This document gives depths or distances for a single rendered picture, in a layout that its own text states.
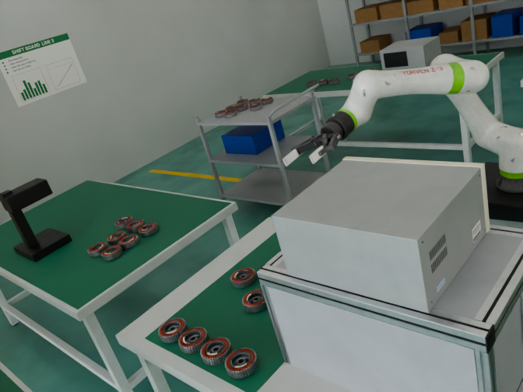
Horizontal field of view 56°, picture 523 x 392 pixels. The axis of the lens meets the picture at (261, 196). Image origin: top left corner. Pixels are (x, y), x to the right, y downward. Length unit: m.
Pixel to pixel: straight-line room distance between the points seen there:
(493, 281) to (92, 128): 5.80
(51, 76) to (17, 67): 0.39
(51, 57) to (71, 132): 0.89
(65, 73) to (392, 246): 5.69
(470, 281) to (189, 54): 6.57
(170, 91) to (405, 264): 6.31
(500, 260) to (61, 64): 5.75
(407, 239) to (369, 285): 0.20
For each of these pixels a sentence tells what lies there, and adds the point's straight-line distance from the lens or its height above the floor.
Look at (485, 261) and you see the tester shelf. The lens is 1.39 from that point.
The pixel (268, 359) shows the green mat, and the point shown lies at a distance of 1.76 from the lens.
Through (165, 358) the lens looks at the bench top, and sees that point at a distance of 1.95.
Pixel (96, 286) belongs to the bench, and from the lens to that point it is 2.62.
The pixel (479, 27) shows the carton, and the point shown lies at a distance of 8.05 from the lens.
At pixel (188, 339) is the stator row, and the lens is 1.95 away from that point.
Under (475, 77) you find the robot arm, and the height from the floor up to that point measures 1.38.
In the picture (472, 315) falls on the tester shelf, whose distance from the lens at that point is 1.23.
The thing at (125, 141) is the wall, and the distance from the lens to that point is 6.84.
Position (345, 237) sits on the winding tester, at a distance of 1.22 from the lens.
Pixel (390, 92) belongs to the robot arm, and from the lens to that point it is 1.81.
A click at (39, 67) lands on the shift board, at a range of 6.39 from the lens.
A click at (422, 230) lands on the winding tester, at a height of 1.32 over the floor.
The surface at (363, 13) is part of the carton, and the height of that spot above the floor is 0.92.
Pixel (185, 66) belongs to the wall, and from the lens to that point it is 7.47.
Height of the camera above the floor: 1.91
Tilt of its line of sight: 23 degrees down
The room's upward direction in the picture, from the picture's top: 16 degrees counter-clockwise
